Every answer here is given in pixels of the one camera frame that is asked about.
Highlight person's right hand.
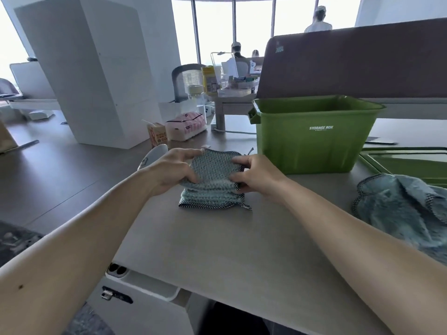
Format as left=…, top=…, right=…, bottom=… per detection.
left=229, top=154, right=292, bottom=199

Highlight person's left hand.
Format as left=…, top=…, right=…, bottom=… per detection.
left=146, top=148, right=203, bottom=198

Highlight green plastic storage box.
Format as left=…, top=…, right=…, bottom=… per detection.
left=248, top=95, right=386, bottom=175

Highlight person's right forearm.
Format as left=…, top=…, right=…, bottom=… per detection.
left=274, top=179, right=447, bottom=335

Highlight person's left forearm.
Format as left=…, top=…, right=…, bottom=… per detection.
left=0, top=170, right=158, bottom=335

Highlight clear plastic organizer box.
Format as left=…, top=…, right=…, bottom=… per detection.
left=210, top=51, right=261, bottom=98

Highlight large white box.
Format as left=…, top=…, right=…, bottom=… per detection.
left=14, top=0, right=163, bottom=150

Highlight person's black trousers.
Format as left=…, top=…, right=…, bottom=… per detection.
left=201, top=301, right=270, bottom=335

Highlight white handheld controller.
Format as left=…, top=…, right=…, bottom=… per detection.
left=137, top=144, right=169, bottom=170

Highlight orange drink carton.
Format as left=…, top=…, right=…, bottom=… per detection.
left=141, top=119, right=168, bottom=147

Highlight pink tissue pack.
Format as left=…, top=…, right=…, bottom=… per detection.
left=164, top=111, right=207, bottom=142

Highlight glass jar white lid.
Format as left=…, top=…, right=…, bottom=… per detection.
left=187, top=84, right=207, bottom=124

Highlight grey desk riser shelf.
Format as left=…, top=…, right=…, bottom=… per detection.
left=209, top=90, right=447, bottom=131

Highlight grey office chair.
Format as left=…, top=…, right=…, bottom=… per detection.
left=171, top=63, right=207, bottom=103

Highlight yellow wipes canister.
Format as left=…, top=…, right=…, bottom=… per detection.
left=202, top=66, right=217, bottom=94

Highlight green flat plastic lid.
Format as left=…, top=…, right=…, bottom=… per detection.
left=359, top=147, right=447, bottom=188

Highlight brown desk divider panel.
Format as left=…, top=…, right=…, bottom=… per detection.
left=257, top=18, right=447, bottom=100

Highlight large glass window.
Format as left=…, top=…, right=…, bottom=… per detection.
left=171, top=0, right=362, bottom=67

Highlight dark bag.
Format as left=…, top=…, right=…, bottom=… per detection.
left=0, top=219, right=44, bottom=269

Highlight brown paper bag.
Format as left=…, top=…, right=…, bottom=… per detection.
left=0, top=120, right=18, bottom=154

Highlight white cable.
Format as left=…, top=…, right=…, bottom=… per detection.
left=211, top=127, right=257, bottom=135

